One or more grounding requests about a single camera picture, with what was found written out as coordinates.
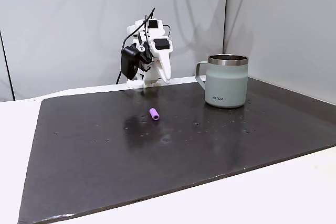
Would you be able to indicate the grey-green steel-rimmed mug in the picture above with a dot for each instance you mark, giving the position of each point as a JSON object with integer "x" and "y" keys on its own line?
{"x": 226, "y": 82}

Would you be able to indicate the purple pen grip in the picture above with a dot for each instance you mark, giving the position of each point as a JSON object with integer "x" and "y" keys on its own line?
{"x": 154, "y": 114}

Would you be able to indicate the dark grey work mat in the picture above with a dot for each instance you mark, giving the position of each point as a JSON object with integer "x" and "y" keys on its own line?
{"x": 157, "y": 150}

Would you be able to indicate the black oval camera box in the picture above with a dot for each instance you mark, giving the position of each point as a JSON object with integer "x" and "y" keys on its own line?
{"x": 129, "y": 62}

